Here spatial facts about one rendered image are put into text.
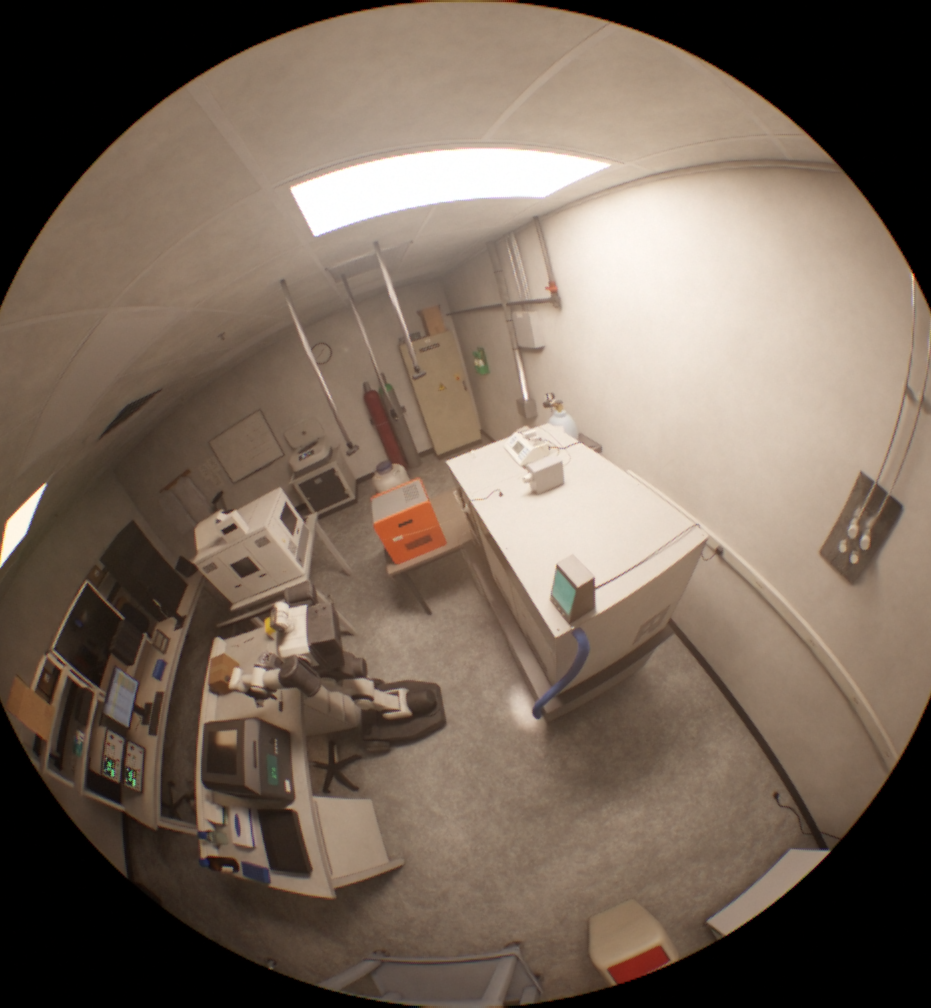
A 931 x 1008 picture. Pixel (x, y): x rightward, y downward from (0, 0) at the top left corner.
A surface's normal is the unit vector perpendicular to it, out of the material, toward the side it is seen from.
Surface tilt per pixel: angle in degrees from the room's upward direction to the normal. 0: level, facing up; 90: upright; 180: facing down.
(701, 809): 0
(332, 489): 90
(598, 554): 0
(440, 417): 90
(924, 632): 90
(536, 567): 0
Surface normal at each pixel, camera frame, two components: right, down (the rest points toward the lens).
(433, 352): 0.30, 0.52
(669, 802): -0.25, -0.77
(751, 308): -0.92, 0.38
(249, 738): 0.55, -0.78
